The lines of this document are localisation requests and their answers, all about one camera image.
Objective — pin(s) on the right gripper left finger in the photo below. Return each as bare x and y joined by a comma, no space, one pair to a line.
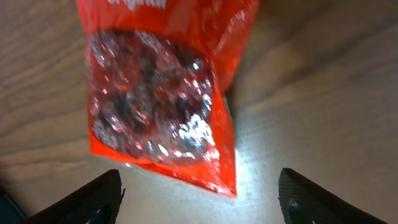
98,201

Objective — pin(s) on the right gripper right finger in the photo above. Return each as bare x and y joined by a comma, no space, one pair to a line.
303,201

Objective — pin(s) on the red Hacks candy bag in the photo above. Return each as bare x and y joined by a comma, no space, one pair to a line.
157,73

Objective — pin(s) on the dark green open box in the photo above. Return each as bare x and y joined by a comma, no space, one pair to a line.
10,212

